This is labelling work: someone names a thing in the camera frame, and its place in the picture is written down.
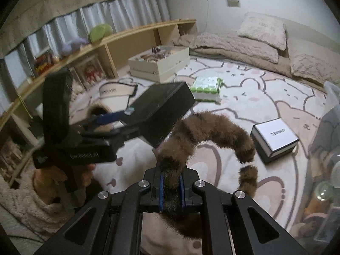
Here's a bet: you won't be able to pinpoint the brown furry headband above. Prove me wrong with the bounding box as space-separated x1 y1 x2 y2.
154 112 259 241

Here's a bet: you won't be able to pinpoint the beige pillow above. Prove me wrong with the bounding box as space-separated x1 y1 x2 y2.
288 38 340 85

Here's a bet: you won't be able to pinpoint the wooden shelf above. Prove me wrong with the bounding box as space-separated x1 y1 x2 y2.
0 18 197 189

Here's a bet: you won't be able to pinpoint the green plush toy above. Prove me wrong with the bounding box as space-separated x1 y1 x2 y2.
88 23 113 43

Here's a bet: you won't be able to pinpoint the beige futon mattress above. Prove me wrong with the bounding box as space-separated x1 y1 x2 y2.
173 18 340 93

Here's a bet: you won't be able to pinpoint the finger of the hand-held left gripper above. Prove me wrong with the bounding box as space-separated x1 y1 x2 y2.
82 126 141 149
70 108 135 136

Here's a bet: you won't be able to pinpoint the clear plastic container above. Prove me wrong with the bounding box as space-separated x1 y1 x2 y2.
288 81 340 245

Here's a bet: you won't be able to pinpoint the black box with white top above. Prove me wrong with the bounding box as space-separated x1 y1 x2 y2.
250 117 300 164

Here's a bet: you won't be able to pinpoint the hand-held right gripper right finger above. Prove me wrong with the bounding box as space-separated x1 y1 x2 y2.
179 169 309 255

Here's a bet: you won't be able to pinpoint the purple plush toy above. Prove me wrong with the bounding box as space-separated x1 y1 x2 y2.
62 38 88 56

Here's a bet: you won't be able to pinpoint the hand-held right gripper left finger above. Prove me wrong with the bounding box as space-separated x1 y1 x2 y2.
34 168 164 255

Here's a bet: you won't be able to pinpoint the person's left hand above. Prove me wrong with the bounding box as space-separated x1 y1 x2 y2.
32 162 96 205

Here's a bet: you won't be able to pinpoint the green wipes pack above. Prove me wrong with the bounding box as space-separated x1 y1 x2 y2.
191 76 225 104

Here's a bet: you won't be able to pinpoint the grey curtains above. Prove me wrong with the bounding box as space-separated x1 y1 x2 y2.
0 0 170 112

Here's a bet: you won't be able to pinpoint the beige storage box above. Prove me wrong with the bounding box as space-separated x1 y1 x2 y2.
128 46 190 83

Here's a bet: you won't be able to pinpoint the folded beige blanket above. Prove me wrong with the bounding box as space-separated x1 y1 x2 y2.
173 32 279 64

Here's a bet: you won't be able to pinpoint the fluffy white pillow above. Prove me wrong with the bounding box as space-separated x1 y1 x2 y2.
237 12 287 51

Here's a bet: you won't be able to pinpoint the person's left forearm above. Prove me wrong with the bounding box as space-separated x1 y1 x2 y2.
0 175 77 231

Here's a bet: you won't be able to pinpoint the colourful books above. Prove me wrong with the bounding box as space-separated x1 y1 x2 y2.
33 49 54 79

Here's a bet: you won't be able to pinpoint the boxed doll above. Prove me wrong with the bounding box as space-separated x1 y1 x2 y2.
76 56 104 89

